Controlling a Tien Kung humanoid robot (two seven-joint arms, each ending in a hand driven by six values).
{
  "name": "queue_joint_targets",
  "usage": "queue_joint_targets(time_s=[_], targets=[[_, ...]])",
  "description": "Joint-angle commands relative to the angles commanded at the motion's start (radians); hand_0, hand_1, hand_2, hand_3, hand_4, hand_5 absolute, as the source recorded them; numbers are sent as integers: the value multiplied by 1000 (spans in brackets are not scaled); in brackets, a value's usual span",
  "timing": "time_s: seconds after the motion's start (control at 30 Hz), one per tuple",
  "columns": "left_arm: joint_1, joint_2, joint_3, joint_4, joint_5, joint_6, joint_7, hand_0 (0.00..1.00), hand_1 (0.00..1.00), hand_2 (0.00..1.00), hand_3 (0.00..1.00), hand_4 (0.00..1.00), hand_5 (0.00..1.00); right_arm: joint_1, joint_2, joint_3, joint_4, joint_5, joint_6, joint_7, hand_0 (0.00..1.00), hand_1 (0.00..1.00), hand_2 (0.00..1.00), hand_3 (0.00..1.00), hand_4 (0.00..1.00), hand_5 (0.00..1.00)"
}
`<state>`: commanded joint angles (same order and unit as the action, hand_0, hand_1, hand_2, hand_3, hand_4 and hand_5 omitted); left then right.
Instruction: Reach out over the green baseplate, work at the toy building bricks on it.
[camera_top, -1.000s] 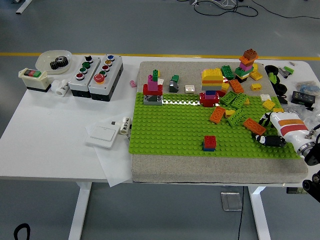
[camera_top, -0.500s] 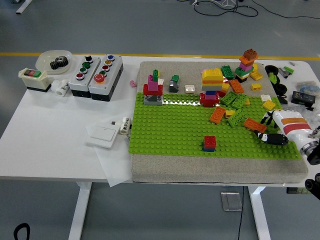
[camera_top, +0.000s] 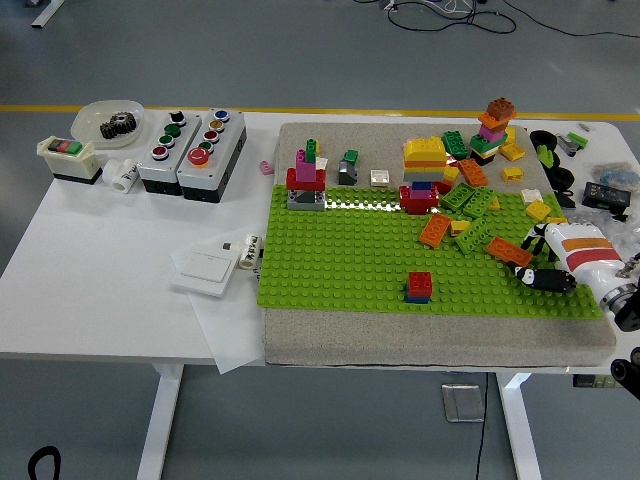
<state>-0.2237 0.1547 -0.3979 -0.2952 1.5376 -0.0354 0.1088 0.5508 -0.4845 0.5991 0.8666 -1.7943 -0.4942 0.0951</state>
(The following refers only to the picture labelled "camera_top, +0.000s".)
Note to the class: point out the small yellow brick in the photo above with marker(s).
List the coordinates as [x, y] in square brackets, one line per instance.
[459, 227]
[495, 204]
[513, 174]

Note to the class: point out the small black part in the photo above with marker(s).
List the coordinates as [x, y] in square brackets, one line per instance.
[567, 198]

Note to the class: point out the dark green long brick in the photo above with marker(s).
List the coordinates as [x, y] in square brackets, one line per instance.
[456, 145]

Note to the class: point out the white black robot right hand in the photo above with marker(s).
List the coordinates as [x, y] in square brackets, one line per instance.
[580, 250]

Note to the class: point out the white square tile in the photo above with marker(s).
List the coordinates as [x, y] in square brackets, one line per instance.
[531, 196]
[380, 177]

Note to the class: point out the brick tower with yellow top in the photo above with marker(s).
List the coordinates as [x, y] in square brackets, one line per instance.
[422, 160]

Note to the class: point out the beige red-green switch box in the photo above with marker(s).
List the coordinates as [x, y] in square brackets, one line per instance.
[70, 162]

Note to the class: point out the orange long brick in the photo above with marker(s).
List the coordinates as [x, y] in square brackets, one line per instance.
[434, 231]
[473, 173]
[507, 250]

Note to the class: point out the red square brick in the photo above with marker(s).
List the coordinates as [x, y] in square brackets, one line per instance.
[420, 284]

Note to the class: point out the brick tower with brown top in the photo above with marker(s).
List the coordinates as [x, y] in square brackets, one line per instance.
[495, 130]

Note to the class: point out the blue square brick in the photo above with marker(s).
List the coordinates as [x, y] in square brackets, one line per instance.
[419, 299]

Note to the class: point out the translucent paper sheet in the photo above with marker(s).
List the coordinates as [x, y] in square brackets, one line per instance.
[225, 330]

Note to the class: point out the metal floor socket plate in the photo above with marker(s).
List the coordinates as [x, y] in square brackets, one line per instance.
[462, 402]

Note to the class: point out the black toy tyre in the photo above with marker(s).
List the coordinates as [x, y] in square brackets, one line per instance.
[534, 137]
[554, 176]

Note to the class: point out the small white pipe fitting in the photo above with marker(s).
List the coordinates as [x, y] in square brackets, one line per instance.
[249, 251]

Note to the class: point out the plastic bag with blue parts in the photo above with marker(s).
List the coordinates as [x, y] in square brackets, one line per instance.
[615, 175]

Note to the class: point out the lime green long brick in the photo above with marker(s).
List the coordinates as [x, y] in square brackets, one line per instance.
[472, 235]
[480, 202]

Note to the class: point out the green toy plant piece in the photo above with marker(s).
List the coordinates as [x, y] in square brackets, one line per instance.
[548, 157]

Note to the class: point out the grey slope brick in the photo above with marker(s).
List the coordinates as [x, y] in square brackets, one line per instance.
[347, 172]

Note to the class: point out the white wall switch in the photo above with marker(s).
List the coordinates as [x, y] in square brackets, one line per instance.
[202, 270]

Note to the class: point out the clear plastic bags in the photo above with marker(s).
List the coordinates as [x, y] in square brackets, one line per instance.
[620, 225]

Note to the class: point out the small pink brick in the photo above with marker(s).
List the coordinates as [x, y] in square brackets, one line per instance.
[266, 168]

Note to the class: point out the grey emergency-stop control box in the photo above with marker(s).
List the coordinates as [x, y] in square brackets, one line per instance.
[210, 175]

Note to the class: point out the yellow square brick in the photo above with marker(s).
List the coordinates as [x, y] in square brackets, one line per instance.
[537, 210]
[451, 174]

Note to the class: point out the green studded baseplate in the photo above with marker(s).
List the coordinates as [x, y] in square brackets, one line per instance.
[340, 260]

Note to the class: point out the white pipe tee fitting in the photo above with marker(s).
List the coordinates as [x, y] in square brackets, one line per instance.
[120, 176]

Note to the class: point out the black metal gear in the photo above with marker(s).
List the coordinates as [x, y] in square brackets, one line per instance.
[119, 126]

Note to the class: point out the grey metal frame foot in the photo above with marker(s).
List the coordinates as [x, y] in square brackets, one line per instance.
[47, 14]

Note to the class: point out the grey-brown mat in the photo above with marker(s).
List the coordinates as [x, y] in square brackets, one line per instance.
[400, 342]

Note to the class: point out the small lime green brick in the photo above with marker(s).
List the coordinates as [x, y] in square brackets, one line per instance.
[578, 140]

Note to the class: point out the grey toy piece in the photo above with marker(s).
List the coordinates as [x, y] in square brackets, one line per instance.
[566, 145]

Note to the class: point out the brick tower with magenta middle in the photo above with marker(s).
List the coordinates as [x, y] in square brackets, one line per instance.
[306, 175]

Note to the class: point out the white plastic bowl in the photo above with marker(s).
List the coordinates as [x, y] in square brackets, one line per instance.
[90, 122]

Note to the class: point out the table height control panel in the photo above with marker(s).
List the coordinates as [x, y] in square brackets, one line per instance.
[595, 381]

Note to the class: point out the grey four-button control box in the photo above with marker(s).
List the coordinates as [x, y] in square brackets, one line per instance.
[160, 172]

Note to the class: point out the yellow flat brick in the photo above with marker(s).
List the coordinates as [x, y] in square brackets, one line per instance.
[556, 220]
[514, 151]

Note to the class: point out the white table leg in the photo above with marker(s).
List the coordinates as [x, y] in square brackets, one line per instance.
[520, 430]
[160, 425]

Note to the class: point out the black digital meter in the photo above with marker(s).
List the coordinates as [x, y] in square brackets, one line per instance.
[605, 196]

